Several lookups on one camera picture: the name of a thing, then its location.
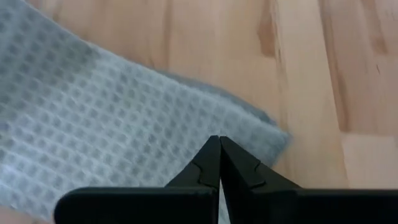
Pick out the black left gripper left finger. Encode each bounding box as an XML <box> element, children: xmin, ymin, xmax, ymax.
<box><xmin>54</xmin><ymin>135</ymin><xmax>221</xmax><ymax>224</ymax></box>

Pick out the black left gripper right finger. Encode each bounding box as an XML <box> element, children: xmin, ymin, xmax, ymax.
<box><xmin>220</xmin><ymin>136</ymin><xmax>398</xmax><ymax>224</ymax></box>

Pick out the grey waffle microfiber towel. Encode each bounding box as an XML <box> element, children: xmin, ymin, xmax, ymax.
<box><xmin>0</xmin><ymin>0</ymin><xmax>292</xmax><ymax>224</ymax></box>

